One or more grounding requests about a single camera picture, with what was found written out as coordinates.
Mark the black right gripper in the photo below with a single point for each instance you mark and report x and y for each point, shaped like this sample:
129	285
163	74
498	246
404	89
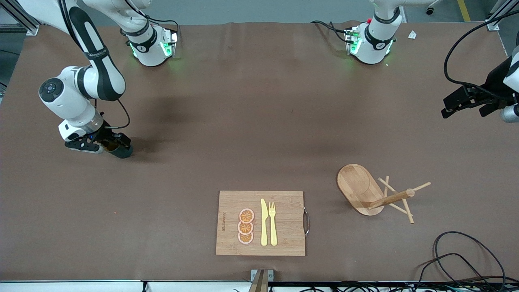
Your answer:
106	135

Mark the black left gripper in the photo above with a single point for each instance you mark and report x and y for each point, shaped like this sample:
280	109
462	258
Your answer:
495	79

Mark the dark green cup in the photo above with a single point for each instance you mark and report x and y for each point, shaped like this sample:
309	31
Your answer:
121	152

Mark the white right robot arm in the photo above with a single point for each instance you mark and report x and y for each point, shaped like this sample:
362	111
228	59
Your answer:
77	101

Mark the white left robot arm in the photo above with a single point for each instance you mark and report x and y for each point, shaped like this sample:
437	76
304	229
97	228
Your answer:
375	40

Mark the wooden cup rack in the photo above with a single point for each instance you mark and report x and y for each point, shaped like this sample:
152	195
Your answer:
357	186

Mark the brown table cover mat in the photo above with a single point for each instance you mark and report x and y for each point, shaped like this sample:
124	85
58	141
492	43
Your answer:
162	202

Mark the white paper scrap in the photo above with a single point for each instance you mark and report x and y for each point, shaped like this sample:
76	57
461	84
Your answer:
412	35

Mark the white leg with black caster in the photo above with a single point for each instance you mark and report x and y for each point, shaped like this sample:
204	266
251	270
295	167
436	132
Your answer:
429	11

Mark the toy orange slice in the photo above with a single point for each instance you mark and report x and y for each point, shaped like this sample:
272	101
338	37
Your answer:
246	215

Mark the yellow plastic knife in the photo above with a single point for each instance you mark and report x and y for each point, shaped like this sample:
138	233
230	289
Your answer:
264	227

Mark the yellow plastic fork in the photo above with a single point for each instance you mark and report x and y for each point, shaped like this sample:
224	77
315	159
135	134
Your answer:
273	231

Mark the bamboo cutting board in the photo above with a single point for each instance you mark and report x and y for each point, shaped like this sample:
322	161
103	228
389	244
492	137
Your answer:
288	219

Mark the aluminium frame profile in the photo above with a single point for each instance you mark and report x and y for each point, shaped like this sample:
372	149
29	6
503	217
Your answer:
28	26
500	14

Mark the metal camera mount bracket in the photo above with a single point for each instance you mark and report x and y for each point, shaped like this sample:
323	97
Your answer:
261	280

